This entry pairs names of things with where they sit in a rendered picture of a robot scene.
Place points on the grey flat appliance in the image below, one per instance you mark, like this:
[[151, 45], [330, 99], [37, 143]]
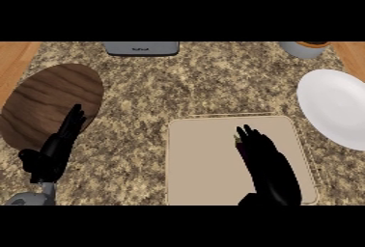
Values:
[[140, 48]]

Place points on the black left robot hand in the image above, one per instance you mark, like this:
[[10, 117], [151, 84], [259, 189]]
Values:
[[53, 151]]

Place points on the beige square tray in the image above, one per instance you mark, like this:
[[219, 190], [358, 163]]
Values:
[[208, 164]]

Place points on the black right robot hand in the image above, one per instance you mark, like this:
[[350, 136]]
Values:
[[270, 170]]

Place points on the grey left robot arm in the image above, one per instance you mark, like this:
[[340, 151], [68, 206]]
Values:
[[35, 197]]

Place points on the oval dark wooden board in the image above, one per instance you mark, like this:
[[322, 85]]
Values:
[[47, 103]]

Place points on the white round plate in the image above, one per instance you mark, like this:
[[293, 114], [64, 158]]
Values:
[[337, 107]]

